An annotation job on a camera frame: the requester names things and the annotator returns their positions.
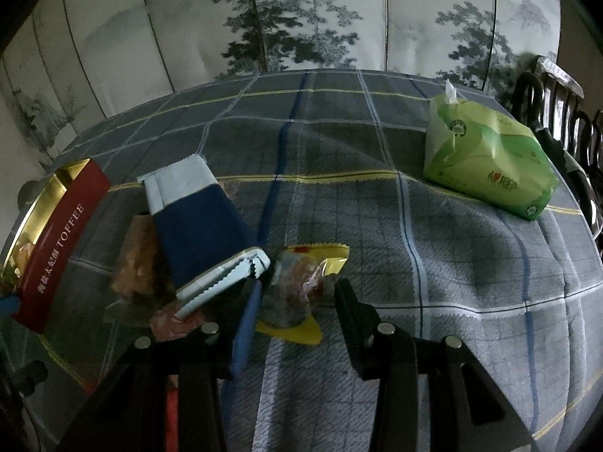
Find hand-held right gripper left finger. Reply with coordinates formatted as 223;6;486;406
78;279;263;452

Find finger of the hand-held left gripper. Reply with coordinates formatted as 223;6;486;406
0;294;20;322

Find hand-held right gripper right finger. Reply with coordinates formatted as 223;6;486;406
334;278;538;452

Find small yellow snack packet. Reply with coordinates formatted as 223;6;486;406
257;244;350;345

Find pink patterned snack packet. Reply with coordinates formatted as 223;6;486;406
150;304;208;342

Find red and gold tin box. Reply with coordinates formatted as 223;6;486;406
0;159;111;335

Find navy blue snack packet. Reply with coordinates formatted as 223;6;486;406
136;154;270;317

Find clear packet of orange snacks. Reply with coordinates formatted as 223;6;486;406
110;214;176;298

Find green tissue pack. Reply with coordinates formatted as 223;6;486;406
422;80;557;222

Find painted landscape folding screen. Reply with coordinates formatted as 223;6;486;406
0;0;563;161

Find dark wooden chair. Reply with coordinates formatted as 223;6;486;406
511;55;603;246

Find round grey wall disc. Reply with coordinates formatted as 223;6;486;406
18;180;47;212

